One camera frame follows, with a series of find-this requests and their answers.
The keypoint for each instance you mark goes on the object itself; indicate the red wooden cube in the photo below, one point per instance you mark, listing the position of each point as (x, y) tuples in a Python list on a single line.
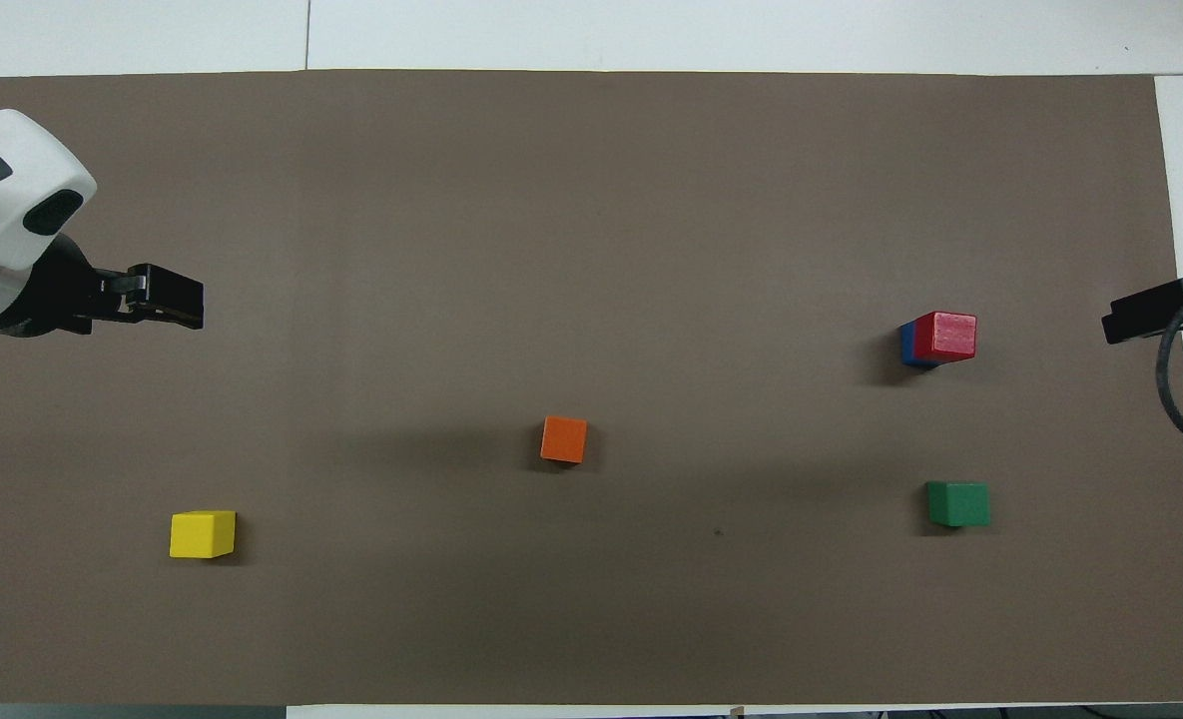
[(952, 336)]

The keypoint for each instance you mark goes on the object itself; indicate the brown table mat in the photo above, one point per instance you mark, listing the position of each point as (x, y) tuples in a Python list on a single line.
[(591, 200)]

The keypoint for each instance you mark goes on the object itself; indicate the orange wooden cube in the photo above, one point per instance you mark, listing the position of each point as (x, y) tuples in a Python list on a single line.
[(563, 439)]

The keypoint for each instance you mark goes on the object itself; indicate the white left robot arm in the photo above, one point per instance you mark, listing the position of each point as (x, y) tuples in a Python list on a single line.
[(2, 200)]

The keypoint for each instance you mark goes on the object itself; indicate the yellow wooden cube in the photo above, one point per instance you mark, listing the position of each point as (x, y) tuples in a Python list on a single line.
[(202, 534)]

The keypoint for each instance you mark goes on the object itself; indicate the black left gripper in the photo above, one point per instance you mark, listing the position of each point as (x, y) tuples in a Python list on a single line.
[(57, 295)]

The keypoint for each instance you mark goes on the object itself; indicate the green wooden cube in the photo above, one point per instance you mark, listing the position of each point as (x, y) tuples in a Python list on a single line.
[(958, 504)]

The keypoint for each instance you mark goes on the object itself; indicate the blue wooden cube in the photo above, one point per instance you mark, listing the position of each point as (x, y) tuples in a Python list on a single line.
[(906, 345)]

